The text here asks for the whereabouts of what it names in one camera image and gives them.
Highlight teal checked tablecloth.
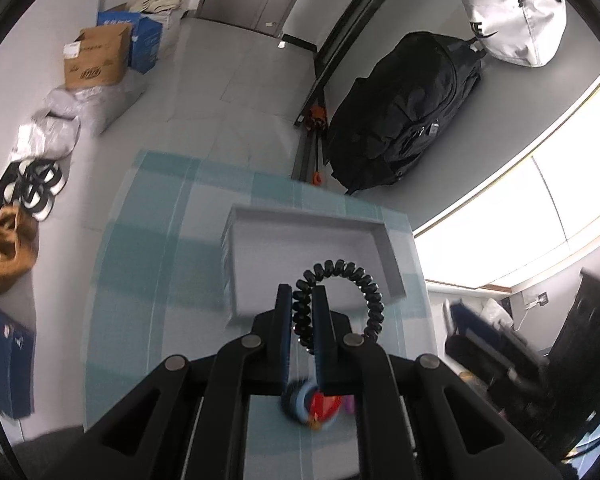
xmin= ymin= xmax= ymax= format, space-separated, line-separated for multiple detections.
xmin=82 ymin=150 xmax=436 ymax=480

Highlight black backpack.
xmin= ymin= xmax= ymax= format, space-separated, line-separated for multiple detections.
xmin=325 ymin=31 xmax=486 ymax=196

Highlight bright window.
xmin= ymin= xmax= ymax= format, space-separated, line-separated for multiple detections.
xmin=412 ymin=67 xmax=600 ymax=288

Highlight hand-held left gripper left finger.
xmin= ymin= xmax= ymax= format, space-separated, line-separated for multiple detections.
xmin=45 ymin=284 xmax=293 ymax=480

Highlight red round badge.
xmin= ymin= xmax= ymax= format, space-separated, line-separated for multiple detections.
xmin=307 ymin=392 xmax=343 ymax=423

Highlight dark blue printed bag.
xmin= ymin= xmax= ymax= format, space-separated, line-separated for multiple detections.
xmin=0 ymin=305 xmax=36 ymax=418

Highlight brown cardboard box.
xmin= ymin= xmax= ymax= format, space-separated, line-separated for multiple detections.
xmin=63 ymin=22 xmax=133 ymax=91

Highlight black spiral hair tie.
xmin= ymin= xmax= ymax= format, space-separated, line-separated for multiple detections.
xmin=291 ymin=259 xmax=385 ymax=356

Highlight white fabric bag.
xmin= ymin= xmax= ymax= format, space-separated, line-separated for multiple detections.
xmin=451 ymin=0 xmax=567 ymax=68

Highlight grey cardboard box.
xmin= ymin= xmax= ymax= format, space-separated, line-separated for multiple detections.
xmin=221 ymin=205 xmax=408 ymax=331

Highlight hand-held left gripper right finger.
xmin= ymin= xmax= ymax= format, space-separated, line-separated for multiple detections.
xmin=312 ymin=285 xmax=563 ymax=480

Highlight blue cardboard box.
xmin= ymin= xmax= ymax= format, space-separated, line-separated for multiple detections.
xmin=97 ymin=2 xmax=163 ymax=73

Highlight cream cloth tote bag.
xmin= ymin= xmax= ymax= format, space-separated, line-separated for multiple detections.
xmin=130 ymin=0 xmax=183 ymax=28

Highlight brown suede shoes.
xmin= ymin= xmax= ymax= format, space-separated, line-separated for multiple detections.
xmin=0 ymin=205 xmax=40 ymax=295

